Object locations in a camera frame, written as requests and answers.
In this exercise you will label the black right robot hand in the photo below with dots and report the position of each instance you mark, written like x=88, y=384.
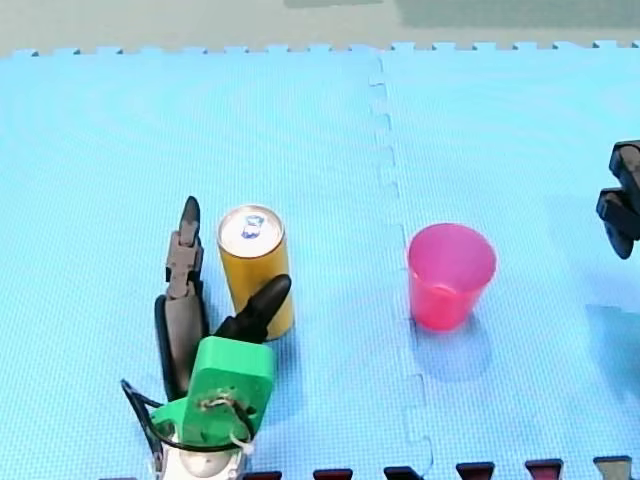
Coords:
x=624, y=205

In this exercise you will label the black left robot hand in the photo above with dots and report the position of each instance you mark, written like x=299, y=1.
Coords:
x=185, y=310

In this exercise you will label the yellow drink can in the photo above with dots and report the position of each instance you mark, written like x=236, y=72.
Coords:
x=256, y=270

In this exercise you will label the pink plastic cup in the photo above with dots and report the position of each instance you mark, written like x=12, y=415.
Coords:
x=450, y=277

